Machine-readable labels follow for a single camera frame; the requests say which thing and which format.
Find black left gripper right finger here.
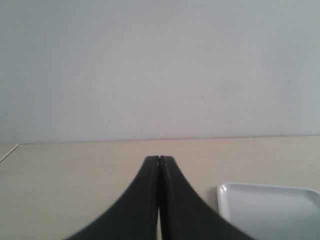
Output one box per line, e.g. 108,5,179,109
159,156,252,240

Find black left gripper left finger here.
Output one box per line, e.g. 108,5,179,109
68,156,159,240

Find white rectangular plastic tray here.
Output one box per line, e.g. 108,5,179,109
217,182,320,240

